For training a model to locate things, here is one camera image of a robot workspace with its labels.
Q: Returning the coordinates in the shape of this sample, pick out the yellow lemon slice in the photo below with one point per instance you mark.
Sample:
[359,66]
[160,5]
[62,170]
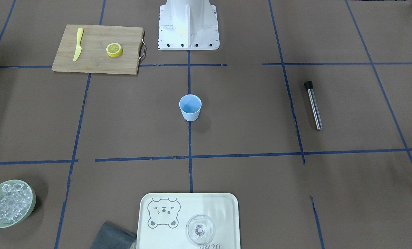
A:
[114,50]

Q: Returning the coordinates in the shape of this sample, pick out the cream bear tray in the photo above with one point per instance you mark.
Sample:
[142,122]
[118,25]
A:
[163,217]

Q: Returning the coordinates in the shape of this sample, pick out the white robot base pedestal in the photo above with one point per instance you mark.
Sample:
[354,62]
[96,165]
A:
[188,25]

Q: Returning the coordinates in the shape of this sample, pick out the light blue cup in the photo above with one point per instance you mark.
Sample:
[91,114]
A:
[190,106]

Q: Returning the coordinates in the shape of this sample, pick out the wooden cutting board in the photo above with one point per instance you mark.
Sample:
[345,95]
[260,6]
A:
[93,58]

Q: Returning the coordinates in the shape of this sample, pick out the grey folded cloth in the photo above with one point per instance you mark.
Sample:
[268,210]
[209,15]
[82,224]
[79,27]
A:
[112,237]

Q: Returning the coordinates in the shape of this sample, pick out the yellow plastic knife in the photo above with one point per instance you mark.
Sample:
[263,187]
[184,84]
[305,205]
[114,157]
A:
[78,48]

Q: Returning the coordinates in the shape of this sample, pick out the steel muddler black tip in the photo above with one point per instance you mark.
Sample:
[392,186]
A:
[314,106]

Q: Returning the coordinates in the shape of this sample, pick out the green bowl of ice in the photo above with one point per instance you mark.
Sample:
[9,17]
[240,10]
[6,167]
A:
[17,201]

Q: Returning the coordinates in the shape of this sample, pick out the clear wine glass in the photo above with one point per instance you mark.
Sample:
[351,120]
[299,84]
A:
[200,230]

